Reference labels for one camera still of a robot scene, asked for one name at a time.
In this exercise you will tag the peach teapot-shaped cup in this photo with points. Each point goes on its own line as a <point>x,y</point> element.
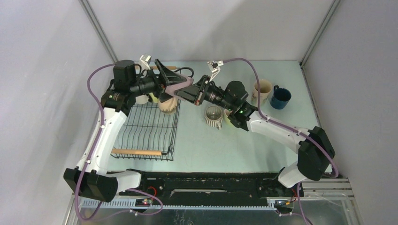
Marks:
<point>169,106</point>

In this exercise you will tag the yellow-green cup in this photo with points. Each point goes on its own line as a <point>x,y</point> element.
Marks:
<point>153,98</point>

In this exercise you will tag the dark blue mug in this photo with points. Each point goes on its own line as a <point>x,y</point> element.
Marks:
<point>280,97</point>

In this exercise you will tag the light green cup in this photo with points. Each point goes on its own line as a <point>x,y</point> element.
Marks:
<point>227,113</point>

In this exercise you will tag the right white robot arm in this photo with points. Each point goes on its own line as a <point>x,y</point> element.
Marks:
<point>312,146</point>

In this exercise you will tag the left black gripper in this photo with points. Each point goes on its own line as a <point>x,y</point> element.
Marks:
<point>169,77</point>

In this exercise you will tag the mauve cup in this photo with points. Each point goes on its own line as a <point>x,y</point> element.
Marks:
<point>181,82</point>

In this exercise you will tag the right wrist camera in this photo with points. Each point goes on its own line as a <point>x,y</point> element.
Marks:
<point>214,67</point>

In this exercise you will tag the white ribbed mug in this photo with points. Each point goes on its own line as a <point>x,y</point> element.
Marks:
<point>213,117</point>

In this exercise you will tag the seashell coral print mug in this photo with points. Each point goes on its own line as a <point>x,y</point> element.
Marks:
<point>261,91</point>

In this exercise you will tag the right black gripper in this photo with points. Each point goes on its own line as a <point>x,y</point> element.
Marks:
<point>194,93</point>

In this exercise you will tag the black wire dish rack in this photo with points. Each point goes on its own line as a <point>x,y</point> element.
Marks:
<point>145,132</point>

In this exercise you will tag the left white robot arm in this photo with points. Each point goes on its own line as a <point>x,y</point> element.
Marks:
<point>89,178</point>

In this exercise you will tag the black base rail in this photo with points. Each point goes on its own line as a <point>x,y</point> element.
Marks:
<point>216,189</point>

